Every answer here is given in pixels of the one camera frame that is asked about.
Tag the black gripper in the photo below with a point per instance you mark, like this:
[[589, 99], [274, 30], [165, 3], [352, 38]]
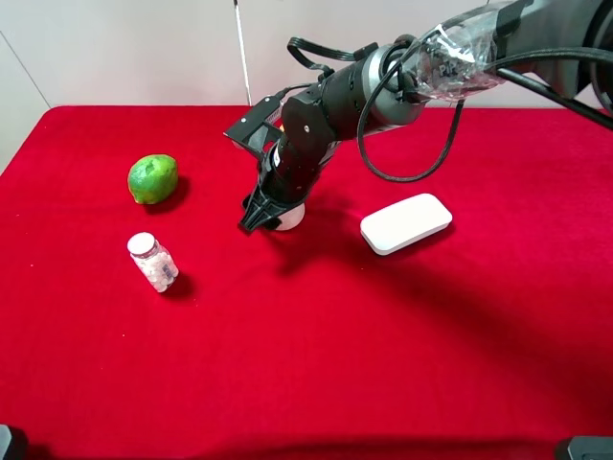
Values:
[[308, 132]]

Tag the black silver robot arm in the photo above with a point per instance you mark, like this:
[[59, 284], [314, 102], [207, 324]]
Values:
[[560, 50]]

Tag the clear pill bottle white cap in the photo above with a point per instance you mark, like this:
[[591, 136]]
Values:
[[153, 260]]

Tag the green lime fruit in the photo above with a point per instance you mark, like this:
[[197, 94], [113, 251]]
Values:
[[153, 178]]

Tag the white rectangular box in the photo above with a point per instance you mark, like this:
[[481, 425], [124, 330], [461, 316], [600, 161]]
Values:
[[403, 223]]

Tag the white vertical pole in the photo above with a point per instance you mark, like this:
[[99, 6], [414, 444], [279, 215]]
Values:
[[243, 59]]

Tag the red tablecloth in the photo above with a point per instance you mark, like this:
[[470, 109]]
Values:
[[491, 339]]

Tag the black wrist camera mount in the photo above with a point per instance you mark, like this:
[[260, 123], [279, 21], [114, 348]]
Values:
[[257, 129]]

